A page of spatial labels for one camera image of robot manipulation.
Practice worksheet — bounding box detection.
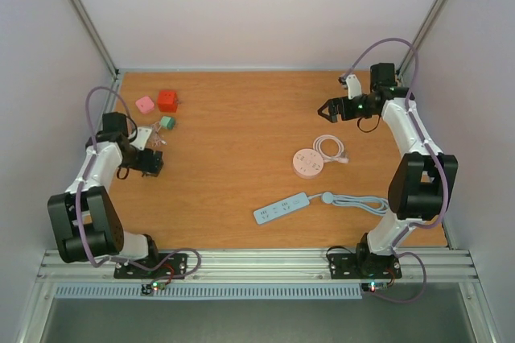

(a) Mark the light blue coiled power cord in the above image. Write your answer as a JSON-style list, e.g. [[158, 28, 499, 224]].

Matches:
[[308, 191, 390, 217]]

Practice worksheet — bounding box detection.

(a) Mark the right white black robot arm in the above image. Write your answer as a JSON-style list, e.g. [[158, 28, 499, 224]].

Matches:
[[317, 63, 458, 279]]

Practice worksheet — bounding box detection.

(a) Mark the aluminium front rail frame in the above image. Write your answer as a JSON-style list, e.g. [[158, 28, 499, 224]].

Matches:
[[36, 247, 479, 283]]

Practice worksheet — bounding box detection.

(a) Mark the pink round socket hub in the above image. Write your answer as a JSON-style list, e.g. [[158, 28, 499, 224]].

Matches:
[[292, 148, 324, 179]]

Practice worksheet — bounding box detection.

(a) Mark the light blue power strip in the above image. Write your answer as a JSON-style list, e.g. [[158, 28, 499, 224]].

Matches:
[[253, 192, 310, 225]]

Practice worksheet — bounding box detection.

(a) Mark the left small circuit board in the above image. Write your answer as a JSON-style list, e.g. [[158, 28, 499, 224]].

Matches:
[[140, 282, 167, 296]]

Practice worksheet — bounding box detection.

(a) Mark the red cube plug adapter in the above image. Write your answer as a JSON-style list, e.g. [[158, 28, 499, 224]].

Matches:
[[157, 89, 179, 113]]

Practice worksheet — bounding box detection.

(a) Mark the blue slotted cable duct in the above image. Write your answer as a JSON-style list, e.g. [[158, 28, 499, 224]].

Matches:
[[55, 283, 362, 301]]

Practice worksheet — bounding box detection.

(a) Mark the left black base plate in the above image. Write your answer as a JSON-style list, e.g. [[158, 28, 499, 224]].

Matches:
[[113, 253, 187, 280]]

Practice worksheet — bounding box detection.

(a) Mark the small circuit board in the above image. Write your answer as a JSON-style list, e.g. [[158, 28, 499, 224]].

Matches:
[[140, 282, 167, 296], [361, 281, 392, 293]]

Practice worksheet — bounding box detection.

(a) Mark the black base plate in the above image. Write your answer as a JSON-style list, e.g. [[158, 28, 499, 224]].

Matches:
[[326, 248, 402, 279], [113, 253, 187, 280]]

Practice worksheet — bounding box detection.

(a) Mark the right small circuit board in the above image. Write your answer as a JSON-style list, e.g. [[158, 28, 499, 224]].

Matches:
[[361, 281, 392, 293]]

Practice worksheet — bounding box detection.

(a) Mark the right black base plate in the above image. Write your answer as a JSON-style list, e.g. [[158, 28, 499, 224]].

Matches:
[[326, 248, 402, 279]]

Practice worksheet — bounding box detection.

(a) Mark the green small plug charger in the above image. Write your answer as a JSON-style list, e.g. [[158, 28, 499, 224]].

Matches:
[[159, 116, 176, 130]]

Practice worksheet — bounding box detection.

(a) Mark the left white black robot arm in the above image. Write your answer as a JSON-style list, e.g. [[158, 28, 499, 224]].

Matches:
[[47, 112, 163, 277]]

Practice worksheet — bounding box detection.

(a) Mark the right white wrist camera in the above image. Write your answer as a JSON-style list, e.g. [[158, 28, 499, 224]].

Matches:
[[339, 74, 362, 100]]

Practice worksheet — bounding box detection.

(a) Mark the pink cube plug adapter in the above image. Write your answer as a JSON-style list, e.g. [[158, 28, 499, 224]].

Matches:
[[135, 96, 155, 114]]

